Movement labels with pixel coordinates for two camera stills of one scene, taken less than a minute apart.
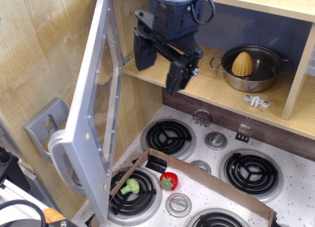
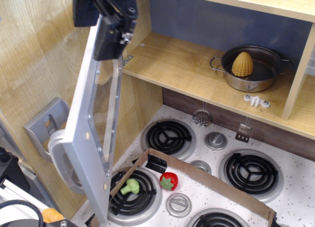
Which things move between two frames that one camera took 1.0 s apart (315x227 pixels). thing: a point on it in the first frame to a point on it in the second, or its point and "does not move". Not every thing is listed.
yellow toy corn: (242, 65) does not move
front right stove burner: (218, 217) does not move
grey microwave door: (81, 155) does not move
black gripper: (173, 27) to (116, 28)
